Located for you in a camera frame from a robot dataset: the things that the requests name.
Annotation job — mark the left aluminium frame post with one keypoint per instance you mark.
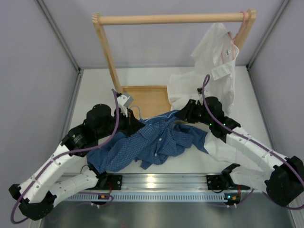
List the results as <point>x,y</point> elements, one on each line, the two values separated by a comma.
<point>62,42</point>

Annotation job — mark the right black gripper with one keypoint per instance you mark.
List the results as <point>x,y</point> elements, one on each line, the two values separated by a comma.
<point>186,114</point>

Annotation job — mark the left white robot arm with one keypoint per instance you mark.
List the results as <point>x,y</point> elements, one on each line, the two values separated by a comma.
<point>37,196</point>

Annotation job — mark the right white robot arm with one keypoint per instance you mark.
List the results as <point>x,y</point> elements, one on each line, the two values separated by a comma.
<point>280,178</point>

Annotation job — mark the light blue wire hanger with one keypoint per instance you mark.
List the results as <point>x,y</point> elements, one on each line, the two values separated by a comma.
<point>137,111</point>

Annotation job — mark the perforated cable duct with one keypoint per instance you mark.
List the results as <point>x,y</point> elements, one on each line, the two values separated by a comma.
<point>155,197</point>

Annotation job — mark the white shirt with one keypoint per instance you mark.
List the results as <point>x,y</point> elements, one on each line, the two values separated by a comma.
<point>213,57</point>

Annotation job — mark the aluminium frame post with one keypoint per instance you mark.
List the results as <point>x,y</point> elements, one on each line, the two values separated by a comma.
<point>62,42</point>
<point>270,28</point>

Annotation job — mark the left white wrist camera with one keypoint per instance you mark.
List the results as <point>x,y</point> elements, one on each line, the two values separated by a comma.
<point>124,100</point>

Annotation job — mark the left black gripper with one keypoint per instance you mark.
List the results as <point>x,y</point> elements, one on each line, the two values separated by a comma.
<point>132,125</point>

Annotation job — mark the wooden clothes rack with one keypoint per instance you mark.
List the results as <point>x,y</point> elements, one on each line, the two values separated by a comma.
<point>151,99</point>

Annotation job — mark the pink wire hanger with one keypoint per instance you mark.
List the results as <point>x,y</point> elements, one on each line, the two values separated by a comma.
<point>234,45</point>

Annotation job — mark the aluminium mounting rail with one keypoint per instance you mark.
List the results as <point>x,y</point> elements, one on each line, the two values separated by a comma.
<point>159,181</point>

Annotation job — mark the right aluminium frame post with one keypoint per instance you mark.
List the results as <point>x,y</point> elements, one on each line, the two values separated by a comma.
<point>270,28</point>

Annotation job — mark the blue checked shirt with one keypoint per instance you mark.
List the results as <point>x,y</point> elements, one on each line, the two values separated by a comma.
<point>160,138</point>

